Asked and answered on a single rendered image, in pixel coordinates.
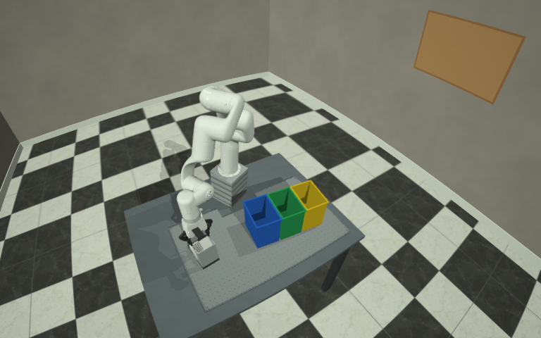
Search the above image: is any green open bin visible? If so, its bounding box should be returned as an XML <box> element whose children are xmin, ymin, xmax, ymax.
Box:
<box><xmin>267</xmin><ymin>187</ymin><xmax>307</xmax><ymax>239</ymax></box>

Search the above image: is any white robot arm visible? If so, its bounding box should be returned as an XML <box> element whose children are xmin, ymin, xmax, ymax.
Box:
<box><xmin>177</xmin><ymin>86</ymin><xmax>254</xmax><ymax>224</ymax></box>

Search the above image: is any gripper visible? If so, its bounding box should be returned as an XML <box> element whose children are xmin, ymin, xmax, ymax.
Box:
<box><xmin>179</xmin><ymin>214</ymin><xmax>213</xmax><ymax>246</ymax></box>

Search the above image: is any yellow bin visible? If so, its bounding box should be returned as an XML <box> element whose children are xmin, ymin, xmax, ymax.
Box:
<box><xmin>290</xmin><ymin>180</ymin><xmax>329</xmax><ymax>231</ymax></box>

